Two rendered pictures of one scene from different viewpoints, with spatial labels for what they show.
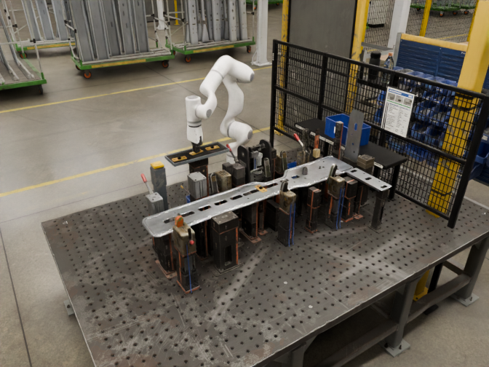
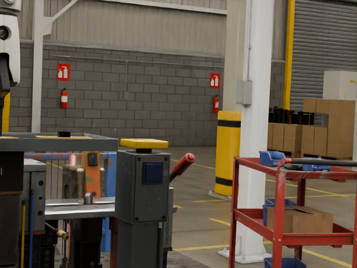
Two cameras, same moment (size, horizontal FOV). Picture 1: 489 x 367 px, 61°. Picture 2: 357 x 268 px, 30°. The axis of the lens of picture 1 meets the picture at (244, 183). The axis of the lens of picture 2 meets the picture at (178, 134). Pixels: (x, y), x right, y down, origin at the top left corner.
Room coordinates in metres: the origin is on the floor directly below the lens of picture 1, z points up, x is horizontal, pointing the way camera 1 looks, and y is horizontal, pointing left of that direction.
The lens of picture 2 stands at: (3.20, 0.64, 1.23)
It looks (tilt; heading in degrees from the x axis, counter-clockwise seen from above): 3 degrees down; 184
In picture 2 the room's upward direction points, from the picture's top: 2 degrees clockwise
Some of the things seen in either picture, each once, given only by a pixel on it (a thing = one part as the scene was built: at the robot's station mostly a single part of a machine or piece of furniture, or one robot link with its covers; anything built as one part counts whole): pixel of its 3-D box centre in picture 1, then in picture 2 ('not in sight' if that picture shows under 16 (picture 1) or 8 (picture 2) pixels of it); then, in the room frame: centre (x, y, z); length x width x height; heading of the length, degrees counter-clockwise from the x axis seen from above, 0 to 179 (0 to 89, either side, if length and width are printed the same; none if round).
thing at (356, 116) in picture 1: (354, 135); not in sight; (2.50, -0.71, 1.17); 0.12 x 0.01 x 0.34; 34
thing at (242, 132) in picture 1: (239, 139); not in sight; (2.62, 0.04, 1.09); 0.19 x 0.12 x 0.24; 57
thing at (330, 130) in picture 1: (346, 129); not in sight; (2.77, -0.73, 1.10); 0.30 x 0.17 x 0.13; 28
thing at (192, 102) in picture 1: (193, 108); not in sight; (2.26, 0.29, 1.44); 0.09 x 0.08 x 0.13; 56
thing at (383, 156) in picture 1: (346, 140); not in sight; (2.77, -0.73, 1.02); 0.90 x 0.22 x 0.03; 34
